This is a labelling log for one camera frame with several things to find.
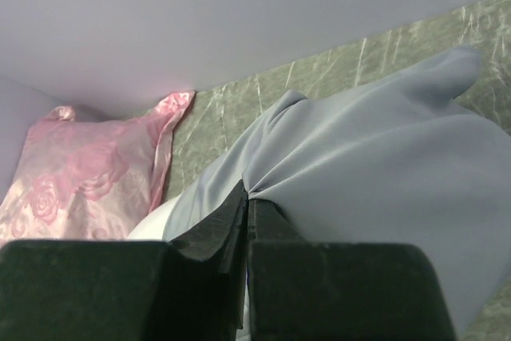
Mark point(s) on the white pillow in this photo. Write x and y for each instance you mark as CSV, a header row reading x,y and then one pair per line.
x,y
163,223

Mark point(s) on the pink satin rose pillow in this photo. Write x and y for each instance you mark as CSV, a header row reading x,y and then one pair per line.
x,y
91,180

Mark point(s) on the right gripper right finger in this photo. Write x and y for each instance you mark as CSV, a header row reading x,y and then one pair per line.
x,y
300,290

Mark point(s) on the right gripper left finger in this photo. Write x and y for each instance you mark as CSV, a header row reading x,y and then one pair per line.
x,y
189,288

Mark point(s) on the grey satin pillowcase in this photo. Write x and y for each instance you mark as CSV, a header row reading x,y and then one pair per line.
x,y
396,160

